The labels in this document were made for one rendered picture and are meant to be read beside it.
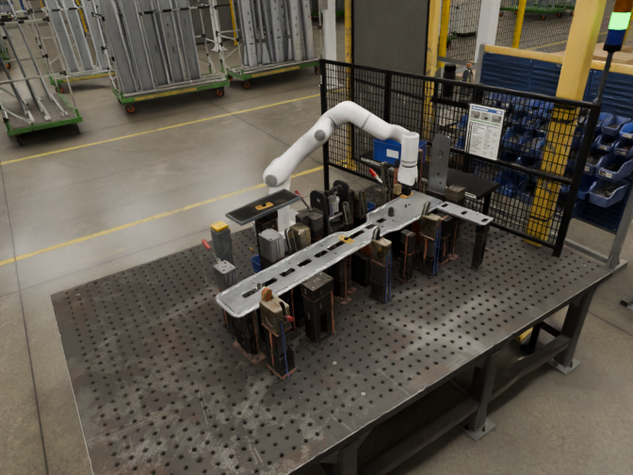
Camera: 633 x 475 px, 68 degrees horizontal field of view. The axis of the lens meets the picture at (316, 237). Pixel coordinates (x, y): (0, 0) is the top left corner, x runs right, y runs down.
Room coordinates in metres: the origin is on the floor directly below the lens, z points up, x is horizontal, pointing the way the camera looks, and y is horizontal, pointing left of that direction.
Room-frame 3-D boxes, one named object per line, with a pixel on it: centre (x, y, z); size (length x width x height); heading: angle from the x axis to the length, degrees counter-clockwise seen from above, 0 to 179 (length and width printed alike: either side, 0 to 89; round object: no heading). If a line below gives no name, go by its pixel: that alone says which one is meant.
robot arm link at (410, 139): (2.25, -0.50, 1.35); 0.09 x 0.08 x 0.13; 165
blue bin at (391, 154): (2.83, -0.56, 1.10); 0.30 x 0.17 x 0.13; 48
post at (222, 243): (1.87, 0.44, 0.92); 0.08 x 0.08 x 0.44; 41
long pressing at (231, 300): (1.92, -0.14, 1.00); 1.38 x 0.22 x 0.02; 131
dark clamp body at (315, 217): (2.07, 0.01, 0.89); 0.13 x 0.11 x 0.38; 41
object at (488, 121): (2.53, -0.98, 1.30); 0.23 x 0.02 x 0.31; 41
